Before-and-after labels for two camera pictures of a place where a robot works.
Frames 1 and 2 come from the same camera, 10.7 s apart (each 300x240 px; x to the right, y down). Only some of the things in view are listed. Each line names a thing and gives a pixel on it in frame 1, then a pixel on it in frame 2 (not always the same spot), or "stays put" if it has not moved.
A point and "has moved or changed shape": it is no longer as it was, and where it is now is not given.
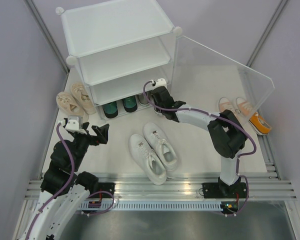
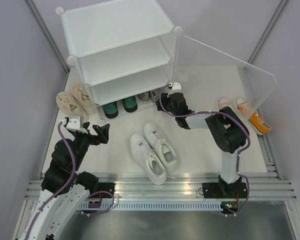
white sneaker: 163,146 stays put
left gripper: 102,132 stays put
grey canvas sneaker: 158,111 has moved or changed shape
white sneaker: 148,160 stays put
